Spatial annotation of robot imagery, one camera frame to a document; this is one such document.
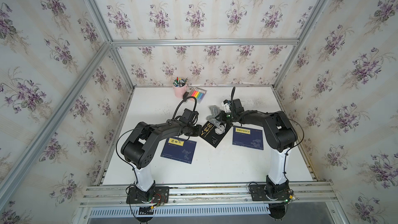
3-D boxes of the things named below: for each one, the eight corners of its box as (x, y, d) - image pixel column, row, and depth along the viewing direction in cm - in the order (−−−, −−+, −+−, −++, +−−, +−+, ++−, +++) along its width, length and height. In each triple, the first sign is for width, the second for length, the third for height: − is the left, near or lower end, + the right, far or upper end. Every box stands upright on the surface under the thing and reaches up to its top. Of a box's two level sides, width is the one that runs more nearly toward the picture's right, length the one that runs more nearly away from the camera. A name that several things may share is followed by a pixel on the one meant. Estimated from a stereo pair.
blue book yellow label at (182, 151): (160, 157, 87) (160, 156, 85) (168, 137, 95) (167, 135, 94) (191, 164, 85) (191, 162, 83) (196, 142, 93) (196, 141, 91)
